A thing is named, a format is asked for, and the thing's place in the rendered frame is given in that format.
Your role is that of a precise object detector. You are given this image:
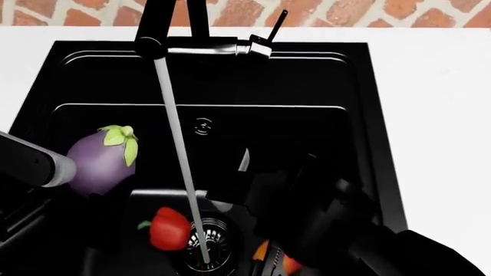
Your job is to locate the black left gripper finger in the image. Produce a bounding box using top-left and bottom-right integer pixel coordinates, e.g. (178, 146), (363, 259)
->
(128, 189), (209, 222)

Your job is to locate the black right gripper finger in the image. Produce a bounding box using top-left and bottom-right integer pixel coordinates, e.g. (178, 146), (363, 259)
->
(234, 147), (253, 174)
(206, 171), (262, 207)

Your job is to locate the red bell pepper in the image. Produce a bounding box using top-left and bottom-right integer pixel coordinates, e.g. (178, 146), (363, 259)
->
(137, 206), (193, 251)

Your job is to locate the black kitchen sink basin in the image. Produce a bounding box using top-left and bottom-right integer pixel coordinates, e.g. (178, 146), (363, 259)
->
(7, 39), (408, 276)

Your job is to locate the black sink faucet spout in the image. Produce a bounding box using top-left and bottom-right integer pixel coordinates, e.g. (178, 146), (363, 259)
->
(133, 0), (254, 61)

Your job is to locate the round metal drain strainer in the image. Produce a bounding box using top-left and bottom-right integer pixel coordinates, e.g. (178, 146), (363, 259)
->
(183, 217), (232, 271)

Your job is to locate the purple eggplant with green stem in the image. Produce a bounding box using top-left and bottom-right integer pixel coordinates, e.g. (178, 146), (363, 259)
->
(65, 124), (140, 197)

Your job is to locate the orange mango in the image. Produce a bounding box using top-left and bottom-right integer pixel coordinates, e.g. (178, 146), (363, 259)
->
(252, 239), (305, 276)

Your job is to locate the white water stream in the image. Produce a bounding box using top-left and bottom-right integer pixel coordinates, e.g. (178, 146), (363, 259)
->
(153, 56), (213, 265)

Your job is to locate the round sink overflow ring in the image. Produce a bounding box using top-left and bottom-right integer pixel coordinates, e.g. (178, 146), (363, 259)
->
(193, 117), (214, 136)

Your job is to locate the black faucet lever handle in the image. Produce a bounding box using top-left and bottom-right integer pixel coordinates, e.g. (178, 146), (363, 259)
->
(248, 9), (289, 61)

